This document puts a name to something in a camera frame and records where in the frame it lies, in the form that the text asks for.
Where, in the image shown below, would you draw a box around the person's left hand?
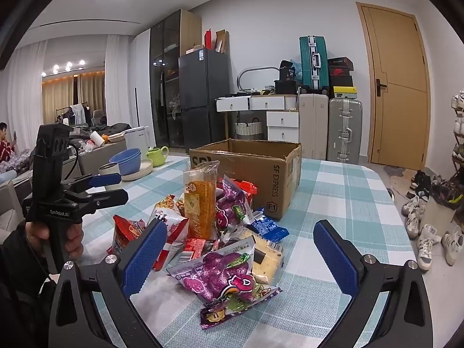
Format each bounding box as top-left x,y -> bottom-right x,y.
25,221 -> 85,262

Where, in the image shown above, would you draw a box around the dark grey fridge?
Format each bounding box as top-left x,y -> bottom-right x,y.
179,48 -> 233,155

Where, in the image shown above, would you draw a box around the white curtain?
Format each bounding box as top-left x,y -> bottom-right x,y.
105,34 -> 136,131

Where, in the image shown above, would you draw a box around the yellow black shoe box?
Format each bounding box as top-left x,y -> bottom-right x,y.
333,86 -> 358,99

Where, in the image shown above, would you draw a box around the blue snack packet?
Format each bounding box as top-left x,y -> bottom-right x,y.
248,207 -> 289,243

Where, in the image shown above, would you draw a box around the plain red snack packet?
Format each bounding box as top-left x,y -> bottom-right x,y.
226,178 -> 258,198

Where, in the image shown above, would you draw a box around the silver suitcase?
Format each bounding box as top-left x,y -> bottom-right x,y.
328,97 -> 363,164

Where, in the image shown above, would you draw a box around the small purple candy packet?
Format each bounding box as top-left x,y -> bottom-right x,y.
199,284 -> 283,330

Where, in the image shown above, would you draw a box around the person's left forearm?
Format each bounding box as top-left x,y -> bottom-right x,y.
0,221 -> 69,348

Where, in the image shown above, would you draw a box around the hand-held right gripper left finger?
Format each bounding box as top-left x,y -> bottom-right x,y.
49,219 -> 169,348

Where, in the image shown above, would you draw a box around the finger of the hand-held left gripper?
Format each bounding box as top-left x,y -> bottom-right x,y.
61,173 -> 122,193
67,188 -> 129,214

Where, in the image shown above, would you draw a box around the beige suitcase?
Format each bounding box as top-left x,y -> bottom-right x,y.
298,93 -> 329,160

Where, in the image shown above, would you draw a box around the black case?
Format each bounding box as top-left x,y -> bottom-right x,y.
274,80 -> 301,95

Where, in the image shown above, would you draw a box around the red barcode snack packet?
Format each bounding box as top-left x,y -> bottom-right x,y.
179,238 -> 222,263

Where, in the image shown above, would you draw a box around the cream shallow bowl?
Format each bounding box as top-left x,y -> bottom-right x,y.
121,159 -> 153,182

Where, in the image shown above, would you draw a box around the small black printed box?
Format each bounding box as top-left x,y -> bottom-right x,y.
279,60 -> 295,81

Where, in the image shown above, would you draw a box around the scattered sneakers pile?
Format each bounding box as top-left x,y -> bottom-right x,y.
400,168 -> 464,272

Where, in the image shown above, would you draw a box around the plain black shoe box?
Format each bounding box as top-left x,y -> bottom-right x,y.
328,75 -> 354,88

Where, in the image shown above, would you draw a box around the tall open cardboard box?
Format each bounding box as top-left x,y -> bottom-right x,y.
215,30 -> 230,54

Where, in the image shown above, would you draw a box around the grey sofa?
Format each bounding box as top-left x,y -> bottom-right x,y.
78,139 -> 127,185

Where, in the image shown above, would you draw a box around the wooden shoe rack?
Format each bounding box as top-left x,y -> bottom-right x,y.
450,94 -> 464,198

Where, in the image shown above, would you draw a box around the clear cracker packet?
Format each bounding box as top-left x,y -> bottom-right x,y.
232,226 -> 285,285

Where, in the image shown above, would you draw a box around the woven basket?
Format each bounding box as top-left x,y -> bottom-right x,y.
235,118 -> 263,137

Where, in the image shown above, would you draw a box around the curved metal tube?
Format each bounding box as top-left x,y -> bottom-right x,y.
237,66 -> 280,91

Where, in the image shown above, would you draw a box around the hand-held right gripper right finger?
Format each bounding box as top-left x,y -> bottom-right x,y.
308,219 -> 434,348

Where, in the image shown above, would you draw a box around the clothes rack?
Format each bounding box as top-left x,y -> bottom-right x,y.
56,103 -> 91,127

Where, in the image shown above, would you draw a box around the red orange snack packet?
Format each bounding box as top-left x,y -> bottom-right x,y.
108,215 -> 151,258

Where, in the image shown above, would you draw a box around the large purple snack packet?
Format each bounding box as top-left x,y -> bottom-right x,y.
166,240 -> 256,307
215,175 -> 256,242

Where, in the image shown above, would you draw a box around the clear orange bread packet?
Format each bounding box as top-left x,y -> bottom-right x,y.
182,161 -> 221,240

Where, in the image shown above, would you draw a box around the brown cardboard box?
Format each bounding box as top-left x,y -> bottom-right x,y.
189,138 -> 302,220

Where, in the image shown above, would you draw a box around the teal suitcase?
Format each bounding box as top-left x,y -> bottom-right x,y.
299,35 -> 330,93

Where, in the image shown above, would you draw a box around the checked teal tablecloth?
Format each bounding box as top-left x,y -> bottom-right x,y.
78,155 -> 423,348

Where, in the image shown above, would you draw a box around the rows of stored shoes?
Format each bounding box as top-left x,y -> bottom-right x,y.
451,92 -> 464,138

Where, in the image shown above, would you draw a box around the white red noodle snack packet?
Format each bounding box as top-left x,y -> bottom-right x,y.
147,195 -> 190,272

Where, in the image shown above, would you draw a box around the white drawer desk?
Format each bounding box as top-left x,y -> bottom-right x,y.
215,94 -> 300,143

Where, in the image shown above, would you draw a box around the wooden door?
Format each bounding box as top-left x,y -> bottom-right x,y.
356,2 -> 431,171

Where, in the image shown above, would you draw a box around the green ceramic pitcher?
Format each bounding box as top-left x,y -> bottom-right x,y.
146,146 -> 169,167

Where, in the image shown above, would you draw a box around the beige curtain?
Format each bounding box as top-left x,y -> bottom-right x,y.
41,74 -> 106,124

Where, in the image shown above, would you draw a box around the black cable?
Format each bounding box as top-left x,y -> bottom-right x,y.
67,143 -> 80,182

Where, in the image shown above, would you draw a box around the dark glass-door cabinet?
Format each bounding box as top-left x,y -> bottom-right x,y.
149,9 -> 202,149

